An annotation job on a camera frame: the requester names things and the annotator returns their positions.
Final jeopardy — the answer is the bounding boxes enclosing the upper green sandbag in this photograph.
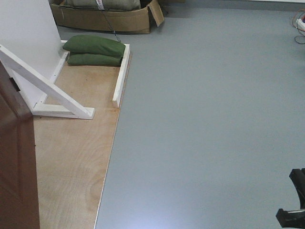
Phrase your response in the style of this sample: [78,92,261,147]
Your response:
[63,35,125,57]

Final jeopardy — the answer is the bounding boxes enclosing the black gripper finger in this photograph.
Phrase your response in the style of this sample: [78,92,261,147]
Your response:
[276,208,305,228]
[289,168,305,209]

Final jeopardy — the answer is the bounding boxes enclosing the large open cardboard box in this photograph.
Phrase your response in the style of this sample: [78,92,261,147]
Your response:
[50,0,164,34]

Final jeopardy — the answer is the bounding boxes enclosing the plywood floor board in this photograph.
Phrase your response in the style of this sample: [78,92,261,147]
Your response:
[34,65,120,229]

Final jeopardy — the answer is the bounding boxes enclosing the brown wooden door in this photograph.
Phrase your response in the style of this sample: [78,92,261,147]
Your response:
[0,66,40,229]

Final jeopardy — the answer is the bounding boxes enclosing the white triangular wooden brace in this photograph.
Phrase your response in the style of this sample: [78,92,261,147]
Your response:
[0,45,95,120]

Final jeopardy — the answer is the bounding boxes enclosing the olive sacks in box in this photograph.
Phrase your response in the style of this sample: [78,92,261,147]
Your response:
[64,0,141,11]

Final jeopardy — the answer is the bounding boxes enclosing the green sandbag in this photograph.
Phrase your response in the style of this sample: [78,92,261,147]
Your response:
[63,35,125,57]
[67,52,122,66]

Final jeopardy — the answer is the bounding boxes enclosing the lower green sandbag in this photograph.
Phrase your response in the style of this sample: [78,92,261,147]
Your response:
[67,52,122,66]

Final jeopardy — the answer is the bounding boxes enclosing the black chain strap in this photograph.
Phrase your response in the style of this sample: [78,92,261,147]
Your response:
[95,0,125,44]

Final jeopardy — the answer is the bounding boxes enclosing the white wall panel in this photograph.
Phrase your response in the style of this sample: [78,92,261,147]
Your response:
[0,0,69,113]

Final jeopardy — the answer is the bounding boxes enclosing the white wooden edge strip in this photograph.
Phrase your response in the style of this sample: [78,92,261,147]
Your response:
[112,44,131,108]

